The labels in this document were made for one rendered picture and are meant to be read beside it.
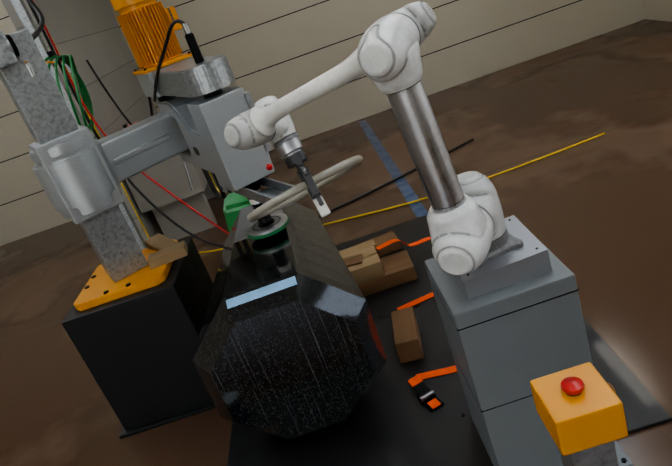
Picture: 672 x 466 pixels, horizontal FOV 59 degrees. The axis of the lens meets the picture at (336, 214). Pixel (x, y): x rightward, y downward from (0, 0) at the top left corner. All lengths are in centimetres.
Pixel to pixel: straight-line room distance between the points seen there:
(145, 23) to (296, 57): 443
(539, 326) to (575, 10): 667
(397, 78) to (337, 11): 601
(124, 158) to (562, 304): 219
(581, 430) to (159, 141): 261
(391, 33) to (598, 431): 99
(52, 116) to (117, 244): 70
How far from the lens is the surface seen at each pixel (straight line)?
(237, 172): 275
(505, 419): 223
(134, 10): 331
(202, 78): 266
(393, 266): 375
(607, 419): 117
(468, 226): 174
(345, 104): 772
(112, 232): 325
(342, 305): 254
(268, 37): 756
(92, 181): 312
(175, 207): 587
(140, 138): 326
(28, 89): 314
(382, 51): 153
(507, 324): 200
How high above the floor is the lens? 188
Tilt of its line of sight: 22 degrees down
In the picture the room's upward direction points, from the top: 20 degrees counter-clockwise
